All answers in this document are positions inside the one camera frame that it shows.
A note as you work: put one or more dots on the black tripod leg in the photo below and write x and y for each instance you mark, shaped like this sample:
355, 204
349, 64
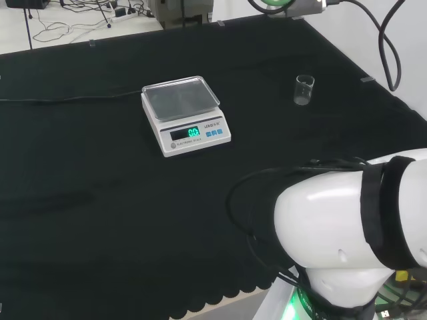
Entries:
29, 23

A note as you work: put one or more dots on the white power strip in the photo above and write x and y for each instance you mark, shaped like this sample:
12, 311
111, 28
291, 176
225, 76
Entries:
124, 16

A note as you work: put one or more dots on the black box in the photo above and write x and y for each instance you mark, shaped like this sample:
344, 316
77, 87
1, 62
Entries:
26, 3

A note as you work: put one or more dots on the clear cloth clip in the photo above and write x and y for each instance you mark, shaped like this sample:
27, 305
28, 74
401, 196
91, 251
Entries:
92, 43
367, 79
220, 23

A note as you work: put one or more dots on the small clear glass beaker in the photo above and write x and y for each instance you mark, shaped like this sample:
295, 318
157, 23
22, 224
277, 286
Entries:
303, 95

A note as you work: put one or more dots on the grey machine housing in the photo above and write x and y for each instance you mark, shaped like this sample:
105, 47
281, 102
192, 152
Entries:
181, 11

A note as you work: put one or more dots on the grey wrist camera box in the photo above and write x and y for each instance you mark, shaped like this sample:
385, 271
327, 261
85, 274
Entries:
305, 7

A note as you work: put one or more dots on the black bench cloth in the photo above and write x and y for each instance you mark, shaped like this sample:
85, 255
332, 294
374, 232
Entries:
100, 200

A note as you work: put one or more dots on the white electronic balance steel pan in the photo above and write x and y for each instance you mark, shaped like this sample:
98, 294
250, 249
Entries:
187, 116

